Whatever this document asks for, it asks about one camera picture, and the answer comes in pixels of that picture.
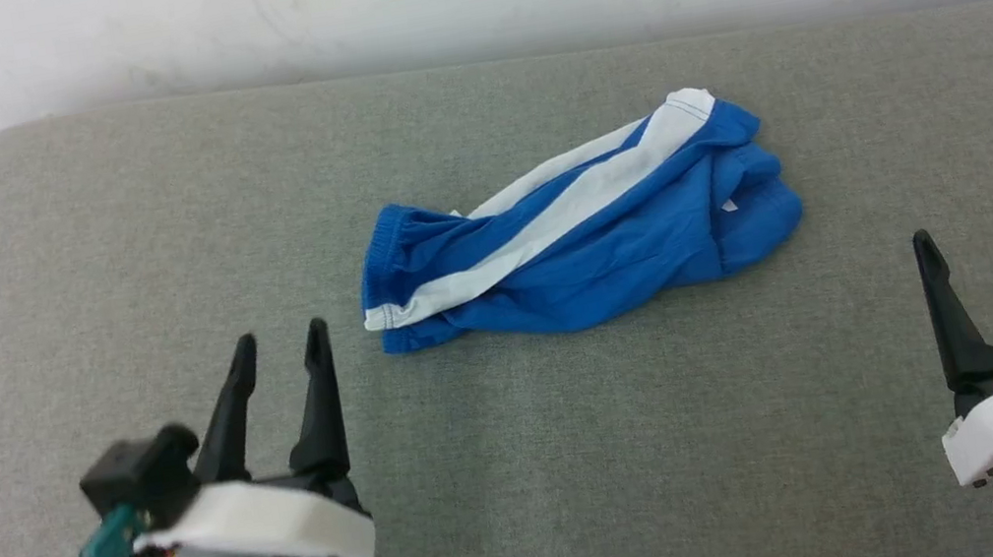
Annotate teal cable connector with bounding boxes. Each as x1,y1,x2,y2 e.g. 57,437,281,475
54,501,153,557

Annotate blue Lakers basketball shorts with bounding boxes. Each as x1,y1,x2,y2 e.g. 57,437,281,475
335,73,817,365

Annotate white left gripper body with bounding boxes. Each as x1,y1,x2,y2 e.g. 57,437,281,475
128,460,380,557

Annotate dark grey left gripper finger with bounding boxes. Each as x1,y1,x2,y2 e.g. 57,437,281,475
173,333,278,487
269,317,353,482

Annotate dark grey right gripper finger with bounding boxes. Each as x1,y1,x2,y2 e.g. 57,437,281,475
911,220,993,397

